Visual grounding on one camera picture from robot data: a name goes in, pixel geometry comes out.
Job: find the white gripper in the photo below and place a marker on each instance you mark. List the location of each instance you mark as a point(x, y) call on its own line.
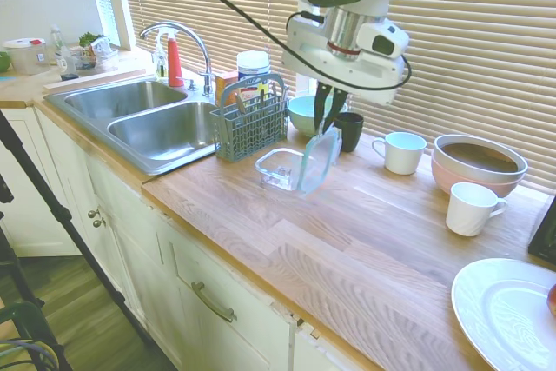
point(313, 58)

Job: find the clear lid with teal seal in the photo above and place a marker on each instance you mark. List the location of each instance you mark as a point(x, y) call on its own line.
point(319, 162)

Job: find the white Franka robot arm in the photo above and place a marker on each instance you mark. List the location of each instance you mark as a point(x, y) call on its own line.
point(373, 1)

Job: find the clear glass food container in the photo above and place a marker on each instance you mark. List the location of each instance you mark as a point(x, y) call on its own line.
point(276, 169)

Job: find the mint green bowl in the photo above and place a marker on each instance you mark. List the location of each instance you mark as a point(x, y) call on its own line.
point(302, 117)

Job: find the black cup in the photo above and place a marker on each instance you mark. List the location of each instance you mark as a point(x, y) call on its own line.
point(351, 132)

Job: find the metal cutlery piece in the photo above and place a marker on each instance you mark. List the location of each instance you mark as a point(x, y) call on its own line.
point(279, 92)
point(262, 97)

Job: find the white wipes canister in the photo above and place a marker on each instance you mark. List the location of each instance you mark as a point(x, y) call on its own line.
point(254, 67)

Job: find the grey plastic cutlery basket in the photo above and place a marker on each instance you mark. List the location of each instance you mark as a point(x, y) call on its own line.
point(247, 136)

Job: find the wide white mug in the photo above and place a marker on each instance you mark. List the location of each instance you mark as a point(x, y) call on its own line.
point(404, 154)

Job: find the orange cardboard box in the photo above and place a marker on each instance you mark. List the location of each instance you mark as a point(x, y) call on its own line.
point(226, 86)

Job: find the chrome sink soap dispenser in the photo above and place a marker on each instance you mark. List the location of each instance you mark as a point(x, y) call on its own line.
point(191, 85)

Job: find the stacked pink and grey bowls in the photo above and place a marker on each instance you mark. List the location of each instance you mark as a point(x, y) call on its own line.
point(460, 167)

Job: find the pink bowl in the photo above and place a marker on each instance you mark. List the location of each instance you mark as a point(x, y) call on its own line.
point(452, 184)

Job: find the red spray bottle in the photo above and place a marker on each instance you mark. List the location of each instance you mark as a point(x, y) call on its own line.
point(175, 62)

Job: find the clear soap bottle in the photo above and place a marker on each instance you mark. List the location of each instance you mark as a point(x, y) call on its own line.
point(160, 67)

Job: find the tall white mug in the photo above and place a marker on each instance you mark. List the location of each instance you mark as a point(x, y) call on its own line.
point(469, 210)

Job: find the chrome kitchen faucet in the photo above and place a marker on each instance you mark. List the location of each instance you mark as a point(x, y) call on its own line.
point(174, 25)

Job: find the stainless steel sink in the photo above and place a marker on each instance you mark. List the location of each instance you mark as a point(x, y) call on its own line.
point(152, 127)

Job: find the wooden strip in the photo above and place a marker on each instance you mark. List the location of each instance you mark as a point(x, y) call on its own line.
point(95, 80)

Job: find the bag of green vegetables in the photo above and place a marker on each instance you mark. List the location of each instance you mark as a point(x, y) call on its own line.
point(97, 47)

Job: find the white kitchen cabinets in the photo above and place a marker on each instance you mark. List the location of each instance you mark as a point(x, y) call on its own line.
point(130, 258)

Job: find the black countertop appliance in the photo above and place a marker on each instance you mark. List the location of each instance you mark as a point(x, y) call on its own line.
point(545, 240)

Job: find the metal cabinet knob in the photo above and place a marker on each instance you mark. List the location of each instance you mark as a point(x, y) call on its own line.
point(100, 223)
point(93, 213)

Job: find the white dinner plate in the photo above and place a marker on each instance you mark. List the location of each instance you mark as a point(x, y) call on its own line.
point(504, 310)

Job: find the clear bottle dark liquid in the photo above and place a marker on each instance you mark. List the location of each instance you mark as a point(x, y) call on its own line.
point(65, 58)

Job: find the red apple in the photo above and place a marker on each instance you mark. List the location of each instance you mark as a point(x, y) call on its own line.
point(552, 299)

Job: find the green apple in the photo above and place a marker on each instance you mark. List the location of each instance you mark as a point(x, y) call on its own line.
point(4, 61)

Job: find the green clamp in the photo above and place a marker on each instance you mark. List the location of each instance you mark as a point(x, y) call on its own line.
point(30, 323)

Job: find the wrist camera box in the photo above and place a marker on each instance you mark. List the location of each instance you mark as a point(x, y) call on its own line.
point(384, 43)

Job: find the black camera tripod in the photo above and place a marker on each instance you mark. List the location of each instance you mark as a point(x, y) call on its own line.
point(63, 214)

